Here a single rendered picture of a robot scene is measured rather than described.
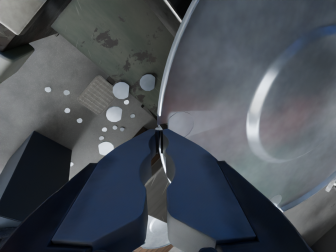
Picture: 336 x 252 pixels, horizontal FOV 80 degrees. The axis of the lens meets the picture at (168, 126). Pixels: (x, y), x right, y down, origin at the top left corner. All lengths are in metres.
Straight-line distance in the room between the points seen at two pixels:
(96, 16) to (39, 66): 0.69
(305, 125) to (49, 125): 0.93
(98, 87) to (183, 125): 0.63
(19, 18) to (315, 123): 0.31
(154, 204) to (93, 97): 0.63
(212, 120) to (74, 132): 0.89
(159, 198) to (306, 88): 0.16
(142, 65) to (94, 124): 0.75
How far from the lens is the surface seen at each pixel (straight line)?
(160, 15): 0.25
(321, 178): 0.33
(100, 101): 0.78
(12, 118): 1.02
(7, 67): 0.30
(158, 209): 0.20
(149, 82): 0.27
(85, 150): 1.06
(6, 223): 0.69
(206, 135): 0.17
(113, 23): 0.26
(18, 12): 0.27
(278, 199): 0.29
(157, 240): 1.00
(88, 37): 0.26
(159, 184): 0.18
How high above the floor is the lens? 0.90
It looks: 57 degrees down
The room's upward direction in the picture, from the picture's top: 141 degrees clockwise
